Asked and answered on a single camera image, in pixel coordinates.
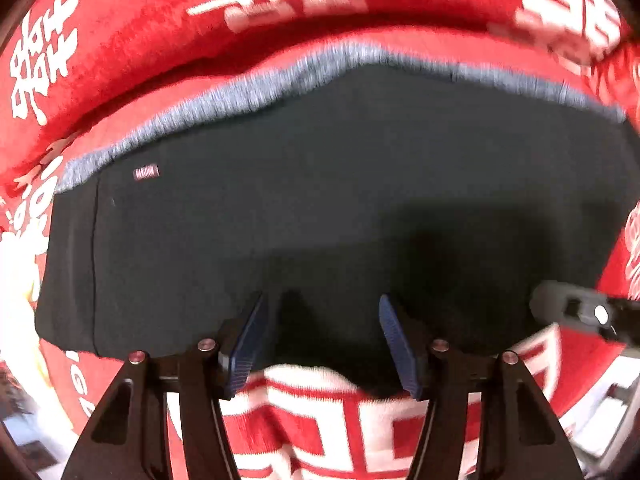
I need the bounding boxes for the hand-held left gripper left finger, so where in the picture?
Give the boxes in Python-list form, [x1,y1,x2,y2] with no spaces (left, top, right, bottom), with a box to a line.
[60,291,271,480]

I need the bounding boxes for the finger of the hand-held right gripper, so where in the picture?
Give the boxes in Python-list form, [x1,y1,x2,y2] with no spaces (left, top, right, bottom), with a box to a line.
[529,280,640,348]

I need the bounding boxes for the red printed sofa cover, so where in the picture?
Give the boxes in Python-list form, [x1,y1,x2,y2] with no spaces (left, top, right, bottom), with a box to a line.
[0,0,640,480]

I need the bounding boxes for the black pants with patterned waistband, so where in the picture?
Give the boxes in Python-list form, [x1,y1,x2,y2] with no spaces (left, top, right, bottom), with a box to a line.
[34,42,640,401]

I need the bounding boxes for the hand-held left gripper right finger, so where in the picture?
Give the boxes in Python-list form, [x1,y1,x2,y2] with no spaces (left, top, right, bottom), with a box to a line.
[378,294,586,480]

